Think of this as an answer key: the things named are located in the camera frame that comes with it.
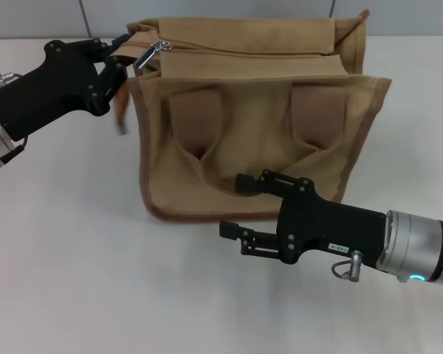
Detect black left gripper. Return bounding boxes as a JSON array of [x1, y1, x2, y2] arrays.
[[0, 33, 132, 140]]

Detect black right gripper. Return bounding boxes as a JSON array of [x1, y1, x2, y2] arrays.
[[219, 168, 388, 266]]

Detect silver metal zipper pull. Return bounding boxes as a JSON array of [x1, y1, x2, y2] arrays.
[[134, 40, 173, 69]]

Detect khaki canvas food bag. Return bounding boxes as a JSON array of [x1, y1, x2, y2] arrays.
[[110, 10, 392, 224]]

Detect right gripper cable with plugs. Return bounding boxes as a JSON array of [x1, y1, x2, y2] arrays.
[[330, 249, 365, 283]]

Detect gripper cable with plugs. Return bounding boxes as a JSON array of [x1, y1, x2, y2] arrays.
[[330, 249, 365, 283], [0, 72, 30, 181]]

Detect left gripper cable with plugs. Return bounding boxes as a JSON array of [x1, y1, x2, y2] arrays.
[[0, 72, 30, 181]]

